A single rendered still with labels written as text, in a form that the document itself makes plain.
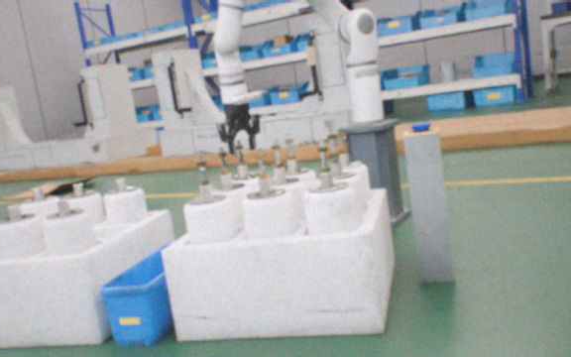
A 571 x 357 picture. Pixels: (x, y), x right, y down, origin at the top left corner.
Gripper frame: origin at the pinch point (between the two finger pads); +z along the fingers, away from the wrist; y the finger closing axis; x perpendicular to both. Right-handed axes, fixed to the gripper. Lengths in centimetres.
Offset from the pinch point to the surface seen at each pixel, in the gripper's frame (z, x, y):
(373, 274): 6, 76, 28
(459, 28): 9, -191, -388
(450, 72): 51, -206, -392
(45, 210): 2, -8, 56
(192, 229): -2, 46, 45
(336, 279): 7, 71, 32
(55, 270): 4, 27, 66
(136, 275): 11, 28, 51
